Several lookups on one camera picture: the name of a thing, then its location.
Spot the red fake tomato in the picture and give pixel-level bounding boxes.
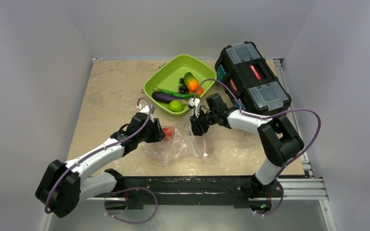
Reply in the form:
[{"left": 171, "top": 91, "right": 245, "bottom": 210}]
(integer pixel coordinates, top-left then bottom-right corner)
[{"left": 162, "top": 126, "right": 175, "bottom": 141}]

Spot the clear zip top bag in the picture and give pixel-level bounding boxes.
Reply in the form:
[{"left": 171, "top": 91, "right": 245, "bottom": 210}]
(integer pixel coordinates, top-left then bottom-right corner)
[{"left": 143, "top": 124, "right": 208, "bottom": 165}]

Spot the green fake fruit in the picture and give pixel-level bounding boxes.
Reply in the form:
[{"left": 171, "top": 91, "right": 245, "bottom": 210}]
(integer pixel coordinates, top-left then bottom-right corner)
[{"left": 168, "top": 100, "right": 184, "bottom": 113}]

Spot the green fake bean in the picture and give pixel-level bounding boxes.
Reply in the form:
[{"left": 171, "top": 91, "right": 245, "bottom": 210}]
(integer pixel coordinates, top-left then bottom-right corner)
[{"left": 156, "top": 88, "right": 196, "bottom": 99}]

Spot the orange fake fruit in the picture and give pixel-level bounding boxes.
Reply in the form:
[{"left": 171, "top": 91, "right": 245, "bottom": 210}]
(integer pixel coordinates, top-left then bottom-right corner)
[{"left": 188, "top": 87, "right": 204, "bottom": 97}]

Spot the purple fake eggplant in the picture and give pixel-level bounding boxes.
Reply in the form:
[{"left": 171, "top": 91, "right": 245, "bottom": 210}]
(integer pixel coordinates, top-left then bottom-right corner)
[{"left": 151, "top": 91, "right": 187, "bottom": 105}]

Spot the dark fake grape bunch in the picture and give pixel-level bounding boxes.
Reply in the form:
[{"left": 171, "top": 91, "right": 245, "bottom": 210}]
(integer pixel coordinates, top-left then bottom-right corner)
[{"left": 178, "top": 78, "right": 189, "bottom": 94}]

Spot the orange green fake mango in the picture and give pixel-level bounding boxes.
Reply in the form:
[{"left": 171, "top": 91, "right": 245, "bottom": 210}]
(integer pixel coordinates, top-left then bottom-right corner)
[{"left": 184, "top": 72, "right": 199, "bottom": 92}]

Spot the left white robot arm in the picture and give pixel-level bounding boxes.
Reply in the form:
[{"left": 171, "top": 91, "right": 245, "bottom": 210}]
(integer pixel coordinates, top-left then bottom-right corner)
[{"left": 35, "top": 112, "right": 165, "bottom": 218}]

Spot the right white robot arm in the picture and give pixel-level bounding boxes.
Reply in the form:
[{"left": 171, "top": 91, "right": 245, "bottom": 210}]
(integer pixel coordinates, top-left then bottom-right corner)
[{"left": 188, "top": 93, "right": 304, "bottom": 196}]

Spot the green plastic tray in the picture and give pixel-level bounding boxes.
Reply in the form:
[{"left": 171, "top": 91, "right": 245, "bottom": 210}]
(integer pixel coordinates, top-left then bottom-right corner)
[{"left": 143, "top": 54, "right": 216, "bottom": 117}]

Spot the black Delixi toolbox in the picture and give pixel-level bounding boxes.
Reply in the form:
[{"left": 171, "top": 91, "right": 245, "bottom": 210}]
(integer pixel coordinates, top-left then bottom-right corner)
[{"left": 215, "top": 41, "right": 291, "bottom": 116}]

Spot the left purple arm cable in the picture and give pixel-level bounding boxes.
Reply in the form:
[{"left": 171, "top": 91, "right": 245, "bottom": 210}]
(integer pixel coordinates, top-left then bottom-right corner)
[{"left": 44, "top": 97, "right": 154, "bottom": 214}]

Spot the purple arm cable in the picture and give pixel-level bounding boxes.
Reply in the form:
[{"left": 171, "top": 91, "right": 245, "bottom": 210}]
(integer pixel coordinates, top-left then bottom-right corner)
[
  {"left": 192, "top": 78, "right": 322, "bottom": 179},
  {"left": 44, "top": 97, "right": 154, "bottom": 214}
]

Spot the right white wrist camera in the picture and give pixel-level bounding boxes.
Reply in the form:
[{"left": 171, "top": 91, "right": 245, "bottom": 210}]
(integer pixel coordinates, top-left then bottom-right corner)
[{"left": 188, "top": 98, "right": 201, "bottom": 118}]

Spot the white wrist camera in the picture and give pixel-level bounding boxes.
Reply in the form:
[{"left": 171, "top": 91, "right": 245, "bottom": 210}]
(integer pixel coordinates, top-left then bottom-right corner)
[
  {"left": 188, "top": 98, "right": 201, "bottom": 118},
  {"left": 137, "top": 104, "right": 155, "bottom": 122}
]

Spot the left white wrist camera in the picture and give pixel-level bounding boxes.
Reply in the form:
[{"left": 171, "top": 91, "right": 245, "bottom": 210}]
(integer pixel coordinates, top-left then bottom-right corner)
[{"left": 137, "top": 104, "right": 155, "bottom": 122}]

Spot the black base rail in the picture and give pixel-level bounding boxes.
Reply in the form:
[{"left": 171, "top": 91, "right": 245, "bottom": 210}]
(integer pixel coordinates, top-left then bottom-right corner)
[{"left": 98, "top": 175, "right": 283, "bottom": 212}]

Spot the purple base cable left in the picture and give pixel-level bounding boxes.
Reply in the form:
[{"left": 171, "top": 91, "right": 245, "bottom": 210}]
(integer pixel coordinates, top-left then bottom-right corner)
[{"left": 104, "top": 187, "right": 159, "bottom": 225}]

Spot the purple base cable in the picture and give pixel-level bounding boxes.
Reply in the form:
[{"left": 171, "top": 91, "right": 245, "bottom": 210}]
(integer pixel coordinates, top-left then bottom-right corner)
[
  {"left": 253, "top": 180, "right": 285, "bottom": 218},
  {"left": 104, "top": 187, "right": 159, "bottom": 225}
]

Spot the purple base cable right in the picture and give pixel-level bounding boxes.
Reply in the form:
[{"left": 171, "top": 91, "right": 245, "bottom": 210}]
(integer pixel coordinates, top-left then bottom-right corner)
[{"left": 253, "top": 180, "right": 285, "bottom": 218}]

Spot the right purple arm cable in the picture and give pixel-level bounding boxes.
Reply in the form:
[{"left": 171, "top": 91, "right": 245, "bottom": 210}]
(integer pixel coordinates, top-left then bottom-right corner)
[{"left": 192, "top": 78, "right": 322, "bottom": 179}]

